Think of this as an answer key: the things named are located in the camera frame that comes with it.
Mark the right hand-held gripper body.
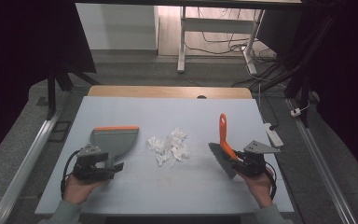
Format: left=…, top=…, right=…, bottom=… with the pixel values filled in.
left=238, top=139, right=282, bottom=179

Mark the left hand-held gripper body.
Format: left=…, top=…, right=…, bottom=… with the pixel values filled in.
left=73, top=143, right=110, bottom=182

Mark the orange-handled grey brush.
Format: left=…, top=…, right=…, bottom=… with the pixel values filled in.
left=208, top=113, right=241, bottom=180

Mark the grey dustpan with orange edge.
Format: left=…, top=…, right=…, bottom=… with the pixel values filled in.
left=89, top=125, right=140, bottom=169

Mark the pile of white paper scraps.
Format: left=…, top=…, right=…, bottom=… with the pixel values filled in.
left=146, top=127, right=191, bottom=169

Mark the person's right hand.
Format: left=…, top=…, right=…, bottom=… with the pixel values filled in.
left=237, top=167, right=276, bottom=210

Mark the person's left hand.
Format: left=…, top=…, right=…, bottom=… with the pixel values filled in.
left=62, top=173, right=110, bottom=205

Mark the white power strip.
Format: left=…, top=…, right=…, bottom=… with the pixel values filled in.
left=263, top=122, right=284, bottom=148

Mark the light grey table mat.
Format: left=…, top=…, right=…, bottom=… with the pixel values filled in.
left=34, top=95, right=295, bottom=217

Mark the black metal stand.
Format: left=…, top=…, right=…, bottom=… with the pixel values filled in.
left=231, top=12, right=339, bottom=129
left=44, top=60, right=103, bottom=121

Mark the wooden table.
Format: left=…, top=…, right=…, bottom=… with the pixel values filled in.
left=87, top=85, right=254, bottom=100

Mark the black curtain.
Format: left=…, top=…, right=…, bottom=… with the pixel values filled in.
left=0, top=0, right=98, bottom=169
left=255, top=0, right=358, bottom=188

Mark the white cabinet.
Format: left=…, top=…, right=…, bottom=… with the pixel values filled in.
left=75, top=3, right=160, bottom=51

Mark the left hand-held gripper black cable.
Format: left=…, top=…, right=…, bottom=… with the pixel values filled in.
left=60, top=149, right=82, bottom=200

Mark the hand-held gripper black cable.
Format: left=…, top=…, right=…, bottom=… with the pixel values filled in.
left=60, top=149, right=82, bottom=200
left=262, top=167, right=278, bottom=201

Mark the right hand-held gripper black cable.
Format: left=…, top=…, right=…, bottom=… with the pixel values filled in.
left=262, top=167, right=278, bottom=201

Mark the black floor bracket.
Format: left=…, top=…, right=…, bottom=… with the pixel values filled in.
left=48, top=120, right=73, bottom=144

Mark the black power strip cable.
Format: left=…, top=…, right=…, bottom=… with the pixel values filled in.
left=258, top=83, right=280, bottom=131

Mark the aluminium rail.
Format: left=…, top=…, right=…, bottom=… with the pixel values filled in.
left=0, top=108, right=63, bottom=224
left=286, top=98, right=358, bottom=224

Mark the tangle of black floor cables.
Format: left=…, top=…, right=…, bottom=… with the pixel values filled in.
left=185, top=7, right=278, bottom=64

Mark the white desk frame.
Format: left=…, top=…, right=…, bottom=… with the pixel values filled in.
left=176, top=6, right=266, bottom=76

